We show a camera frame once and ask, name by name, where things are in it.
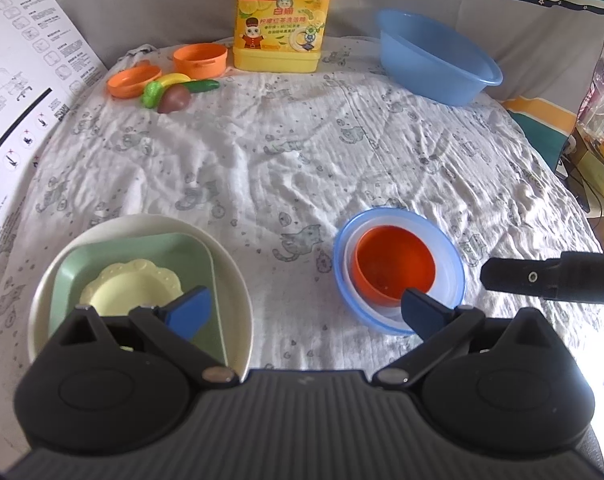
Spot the blue translucent bowl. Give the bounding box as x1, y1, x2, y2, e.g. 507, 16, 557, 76
333, 206, 467, 336

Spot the green square plate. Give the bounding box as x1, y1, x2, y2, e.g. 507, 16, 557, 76
49, 233, 229, 366

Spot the orange toy pot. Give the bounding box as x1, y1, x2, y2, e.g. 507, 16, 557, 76
173, 43, 229, 78

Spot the printed instruction sheet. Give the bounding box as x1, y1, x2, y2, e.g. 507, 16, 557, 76
0, 0, 107, 281

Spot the blue plastic basin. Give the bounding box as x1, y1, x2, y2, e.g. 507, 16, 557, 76
374, 8, 504, 107

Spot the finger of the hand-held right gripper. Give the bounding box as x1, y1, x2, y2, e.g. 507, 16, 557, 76
481, 252, 565, 306

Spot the light green toy vegetable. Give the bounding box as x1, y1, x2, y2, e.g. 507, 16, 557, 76
142, 81, 167, 109

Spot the orange toy lid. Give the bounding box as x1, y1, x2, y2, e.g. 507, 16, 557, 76
106, 65, 163, 99

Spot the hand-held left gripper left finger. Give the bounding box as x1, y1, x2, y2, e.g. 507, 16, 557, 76
56, 286, 240, 386

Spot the yellow detergent bottle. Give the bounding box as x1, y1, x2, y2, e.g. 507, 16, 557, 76
233, 0, 335, 73

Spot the white round plate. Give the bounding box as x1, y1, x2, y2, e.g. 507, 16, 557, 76
28, 213, 254, 381

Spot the pale yellow scalloped plate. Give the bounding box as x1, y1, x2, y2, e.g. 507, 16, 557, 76
79, 259, 185, 317

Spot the orange bowl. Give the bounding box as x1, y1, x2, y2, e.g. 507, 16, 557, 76
354, 226, 437, 306

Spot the brown toy onion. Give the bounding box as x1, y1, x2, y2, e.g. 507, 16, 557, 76
158, 85, 191, 113

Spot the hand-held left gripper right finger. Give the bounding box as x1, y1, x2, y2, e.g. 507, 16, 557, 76
372, 287, 553, 388

